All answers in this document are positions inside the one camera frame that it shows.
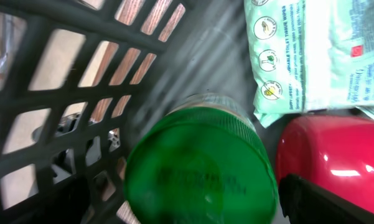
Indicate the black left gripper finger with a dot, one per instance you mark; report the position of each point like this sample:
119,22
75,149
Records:
304,202

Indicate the chilli sauce bottle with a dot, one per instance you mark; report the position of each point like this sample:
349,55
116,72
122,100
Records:
333,152

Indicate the green lid jar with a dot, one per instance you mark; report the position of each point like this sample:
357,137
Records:
203,162

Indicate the light green wipes packet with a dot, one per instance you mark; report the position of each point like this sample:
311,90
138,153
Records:
310,55

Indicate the grey plastic basket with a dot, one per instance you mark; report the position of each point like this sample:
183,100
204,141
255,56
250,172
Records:
206,52

